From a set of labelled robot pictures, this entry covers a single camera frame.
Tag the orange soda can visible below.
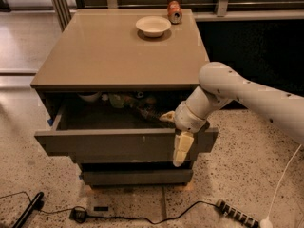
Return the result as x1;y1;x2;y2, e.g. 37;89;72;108
167;1;182;24

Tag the white paper bowl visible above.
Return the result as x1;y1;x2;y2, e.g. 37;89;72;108
136;16;171;38

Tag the black power strip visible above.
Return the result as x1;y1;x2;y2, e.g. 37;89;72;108
216;199;259;228

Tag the grey drawer cabinet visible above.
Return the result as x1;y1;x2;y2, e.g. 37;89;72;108
31;9;218;176

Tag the grey bottom drawer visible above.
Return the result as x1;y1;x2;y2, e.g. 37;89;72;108
82;169;193;186

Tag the white bowl in drawer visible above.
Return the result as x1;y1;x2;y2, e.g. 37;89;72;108
78;92;101;103

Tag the white plug with cable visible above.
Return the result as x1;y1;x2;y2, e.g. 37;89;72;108
259;145;302;228

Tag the grey top drawer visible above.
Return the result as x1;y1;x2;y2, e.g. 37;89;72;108
34;104;219;163

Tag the black stand foot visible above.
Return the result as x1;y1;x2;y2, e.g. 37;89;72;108
12;192;44;228

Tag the clear plastic water bottle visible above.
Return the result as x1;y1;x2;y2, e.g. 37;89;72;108
136;107;162;123

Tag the small black floor tag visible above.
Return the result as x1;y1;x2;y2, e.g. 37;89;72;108
94;206;108;212

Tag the black power adapter cable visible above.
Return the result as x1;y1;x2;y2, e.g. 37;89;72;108
0;191;219;225

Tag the grey drawer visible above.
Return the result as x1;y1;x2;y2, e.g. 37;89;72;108
82;169;193;186
34;104;219;163

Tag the green snack bag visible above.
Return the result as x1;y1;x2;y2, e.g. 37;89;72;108
109;94;138;108

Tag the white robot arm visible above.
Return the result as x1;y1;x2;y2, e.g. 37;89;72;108
160;62;304;167

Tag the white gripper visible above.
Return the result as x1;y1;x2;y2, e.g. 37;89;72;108
159;101;210;167

